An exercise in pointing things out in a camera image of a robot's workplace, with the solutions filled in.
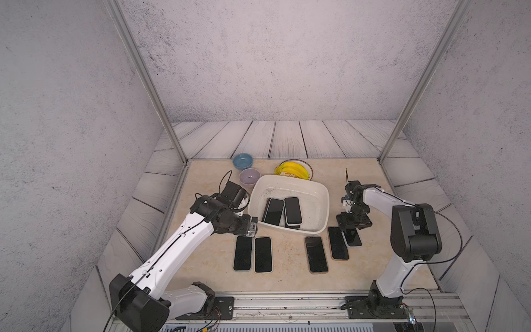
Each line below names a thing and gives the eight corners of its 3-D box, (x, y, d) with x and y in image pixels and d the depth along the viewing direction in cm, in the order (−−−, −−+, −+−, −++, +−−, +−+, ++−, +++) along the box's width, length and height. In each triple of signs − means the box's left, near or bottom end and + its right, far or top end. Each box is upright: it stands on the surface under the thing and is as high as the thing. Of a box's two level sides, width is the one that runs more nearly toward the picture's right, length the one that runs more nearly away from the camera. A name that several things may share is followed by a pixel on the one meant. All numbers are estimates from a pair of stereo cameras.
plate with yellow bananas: (274, 181, 112) (274, 175, 108) (274, 165, 120) (274, 159, 116) (311, 181, 112) (313, 174, 108) (309, 165, 120) (310, 159, 116)
